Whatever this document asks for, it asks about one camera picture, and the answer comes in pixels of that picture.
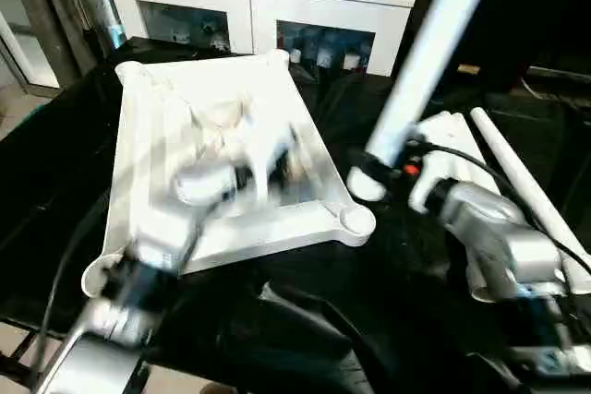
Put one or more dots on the white plastic table top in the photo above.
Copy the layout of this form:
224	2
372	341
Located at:
175	117

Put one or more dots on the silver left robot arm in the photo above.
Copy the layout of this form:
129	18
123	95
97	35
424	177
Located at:
157	246

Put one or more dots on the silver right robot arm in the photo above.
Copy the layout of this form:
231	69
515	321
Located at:
508	246

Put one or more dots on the small yellow label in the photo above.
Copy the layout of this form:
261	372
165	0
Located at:
468	69

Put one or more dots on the black plastic mat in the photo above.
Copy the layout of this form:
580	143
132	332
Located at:
55	163

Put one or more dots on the grey metal stand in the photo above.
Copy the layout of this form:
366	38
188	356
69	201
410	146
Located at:
42	6

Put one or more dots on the black bench with silver rail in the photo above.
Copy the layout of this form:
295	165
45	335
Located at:
559	85

